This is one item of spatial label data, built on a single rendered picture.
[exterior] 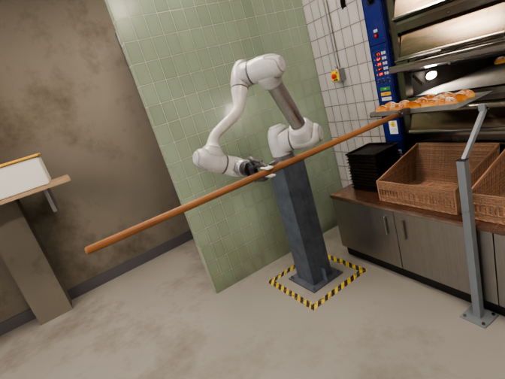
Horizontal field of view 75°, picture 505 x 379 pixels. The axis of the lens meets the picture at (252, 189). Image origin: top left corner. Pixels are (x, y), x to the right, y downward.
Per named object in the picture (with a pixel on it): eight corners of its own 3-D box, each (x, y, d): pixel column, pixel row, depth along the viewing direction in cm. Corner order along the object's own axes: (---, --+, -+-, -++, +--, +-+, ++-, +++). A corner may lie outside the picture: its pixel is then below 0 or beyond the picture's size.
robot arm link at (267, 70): (297, 137, 244) (326, 131, 233) (295, 154, 236) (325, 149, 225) (246, 54, 188) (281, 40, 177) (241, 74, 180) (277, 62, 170)
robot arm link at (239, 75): (225, 86, 188) (245, 79, 181) (226, 59, 193) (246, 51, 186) (237, 96, 199) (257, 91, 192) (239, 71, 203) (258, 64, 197)
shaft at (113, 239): (86, 256, 116) (83, 249, 115) (86, 254, 118) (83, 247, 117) (400, 116, 187) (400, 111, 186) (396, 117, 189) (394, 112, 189)
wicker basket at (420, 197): (421, 176, 253) (416, 141, 245) (505, 184, 204) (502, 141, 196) (378, 201, 234) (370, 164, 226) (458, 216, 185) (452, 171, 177)
